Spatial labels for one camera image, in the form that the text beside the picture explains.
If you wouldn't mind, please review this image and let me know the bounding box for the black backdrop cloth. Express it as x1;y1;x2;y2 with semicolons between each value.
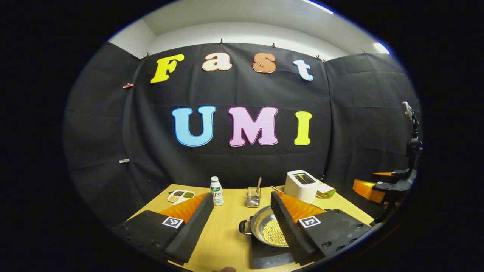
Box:
62;42;422;227

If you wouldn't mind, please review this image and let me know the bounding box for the steel pot with black handles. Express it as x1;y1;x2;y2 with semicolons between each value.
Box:
239;205;331;248

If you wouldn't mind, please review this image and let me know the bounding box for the toy sandwich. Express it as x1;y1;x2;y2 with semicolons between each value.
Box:
316;184;336;198

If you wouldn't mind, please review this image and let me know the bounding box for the white divided dish of beans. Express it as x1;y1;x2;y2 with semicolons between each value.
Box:
167;190;196;205

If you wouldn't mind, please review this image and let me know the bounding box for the pile of yellow soybeans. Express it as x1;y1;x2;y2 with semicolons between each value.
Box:
262;218;289;247

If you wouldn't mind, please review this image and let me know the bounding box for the white drink bottle green label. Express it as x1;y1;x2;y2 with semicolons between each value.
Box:
210;176;224;206

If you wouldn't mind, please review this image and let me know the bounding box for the white toaster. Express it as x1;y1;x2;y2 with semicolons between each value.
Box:
284;170;320;204

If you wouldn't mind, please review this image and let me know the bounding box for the long ceiling light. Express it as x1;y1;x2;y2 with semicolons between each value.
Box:
302;0;334;15

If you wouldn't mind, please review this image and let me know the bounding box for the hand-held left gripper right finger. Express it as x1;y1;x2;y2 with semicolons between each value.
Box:
270;191;373;267

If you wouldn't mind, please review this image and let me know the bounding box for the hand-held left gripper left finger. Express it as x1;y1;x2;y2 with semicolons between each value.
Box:
112;193;214;265

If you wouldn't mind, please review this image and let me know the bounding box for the black induction cooktop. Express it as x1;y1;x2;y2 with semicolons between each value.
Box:
250;227;295;269

